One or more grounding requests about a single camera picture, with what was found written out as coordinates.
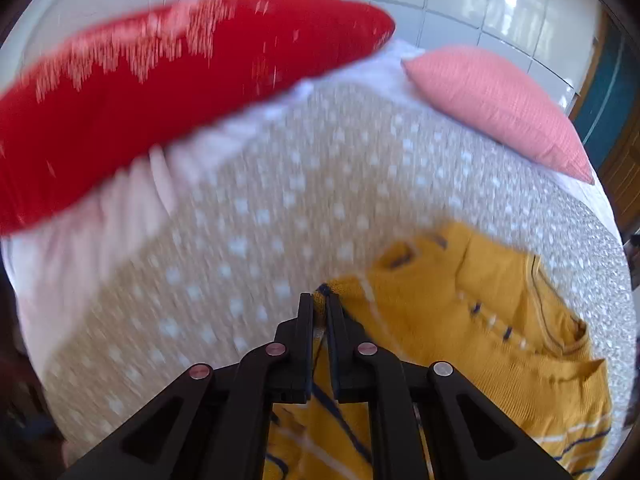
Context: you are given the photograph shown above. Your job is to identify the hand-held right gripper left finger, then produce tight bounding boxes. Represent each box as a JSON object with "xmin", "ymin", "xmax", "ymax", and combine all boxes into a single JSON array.
[{"xmin": 60, "ymin": 292, "xmax": 315, "ymax": 480}]

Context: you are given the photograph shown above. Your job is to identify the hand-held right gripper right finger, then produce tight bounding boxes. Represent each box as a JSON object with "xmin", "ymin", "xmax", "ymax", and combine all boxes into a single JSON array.
[{"xmin": 325, "ymin": 292, "xmax": 572, "ymax": 480}]

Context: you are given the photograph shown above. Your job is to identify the yellow striped knit sweater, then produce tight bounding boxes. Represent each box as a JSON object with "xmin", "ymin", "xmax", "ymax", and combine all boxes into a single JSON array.
[{"xmin": 262, "ymin": 220, "xmax": 613, "ymax": 480}]

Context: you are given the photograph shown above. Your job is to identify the beige dotted blanket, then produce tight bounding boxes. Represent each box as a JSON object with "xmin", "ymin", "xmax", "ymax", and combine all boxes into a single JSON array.
[{"xmin": 42, "ymin": 80, "xmax": 633, "ymax": 466}]

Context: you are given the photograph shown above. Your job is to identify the white bed sheet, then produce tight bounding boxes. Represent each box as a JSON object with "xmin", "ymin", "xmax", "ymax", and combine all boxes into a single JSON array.
[{"xmin": 0, "ymin": 40, "xmax": 611, "ymax": 386}]

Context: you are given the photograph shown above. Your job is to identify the red patterned pillow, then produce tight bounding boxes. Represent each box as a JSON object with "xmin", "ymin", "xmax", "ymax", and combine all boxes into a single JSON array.
[{"xmin": 0, "ymin": 0, "xmax": 397, "ymax": 235}]

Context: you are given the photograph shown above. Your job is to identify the pink pillow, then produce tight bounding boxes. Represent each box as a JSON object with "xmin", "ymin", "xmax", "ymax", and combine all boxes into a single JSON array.
[{"xmin": 401, "ymin": 45, "xmax": 596, "ymax": 185}]

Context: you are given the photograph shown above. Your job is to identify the teal glass door panel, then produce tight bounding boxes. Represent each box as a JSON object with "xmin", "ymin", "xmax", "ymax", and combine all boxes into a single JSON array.
[{"xmin": 575, "ymin": 35, "xmax": 637, "ymax": 146}]

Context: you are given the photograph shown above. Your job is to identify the white headboard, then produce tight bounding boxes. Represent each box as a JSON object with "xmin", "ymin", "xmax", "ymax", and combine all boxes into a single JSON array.
[{"xmin": 20, "ymin": 0, "xmax": 261, "ymax": 46}]

